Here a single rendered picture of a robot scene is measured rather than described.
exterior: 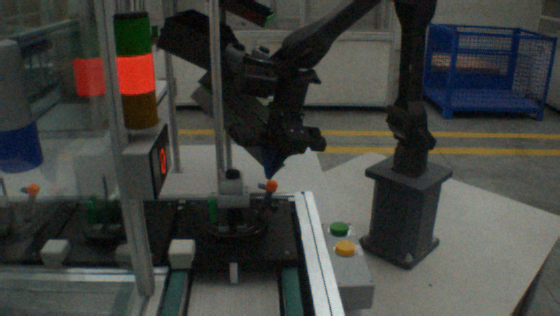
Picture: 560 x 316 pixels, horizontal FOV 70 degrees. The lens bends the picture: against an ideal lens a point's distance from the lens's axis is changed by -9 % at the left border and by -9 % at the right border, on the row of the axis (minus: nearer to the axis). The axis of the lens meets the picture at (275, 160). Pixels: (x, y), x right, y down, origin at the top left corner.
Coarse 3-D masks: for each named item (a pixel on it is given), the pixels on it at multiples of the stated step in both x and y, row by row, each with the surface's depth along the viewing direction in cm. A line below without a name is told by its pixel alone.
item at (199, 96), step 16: (208, 80) 114; (224, 80) 114; (192, 96) 103; (208, 96) 103; (224, 96) 115; (240, 96) 115; (208, 112) 104; (224, 112) 104; (240, 112) 117; (224, 128) 105; (256, 128) 118; (256, 160) 108
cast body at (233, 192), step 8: (232, 168) 87; (224, 176) 86; (232, 176) 85; (240, 176) 86; (224, 184) 84; (232, 184) 84; (240, 184) 84; (224, 192) 85; (232, 192) 85; (240, 192) 85; (248, 192) 86; (208, 200) 87; (216, 200) 88; (224, 200) 86; (232, 200) 86; (240, 200) 86; (248, 200) 86
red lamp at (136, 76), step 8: (136, 56) 56; (144, 56) 56; (120, 64) 56; (128, 64) 55; (136, 64) 56; (144, 64) 56; (152, 64) 58; (120, 72) 56; (128, 72) 56; (136, 72) 56; (144, 72) 57; (152, 72) 58; (120, 80) 57; (128, 80) 56; (136, 80) 56; (144, 80) 57; (152, 80) 58; (120, 88) 57; (128, 88) 57; (136, 88) 57; (144, 88) 57; (152, 88) 59
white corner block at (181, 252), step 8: (176, 240) 82; (184, 240) 82; (192, 240) 82; (176, 248) 80; (184, 248) 80; (192, 248) 80; (168, 256) 79; (176, 256) 79; (184, 256) 79; (192, 256) 79; (176, 264) 80; (184, 264) 80
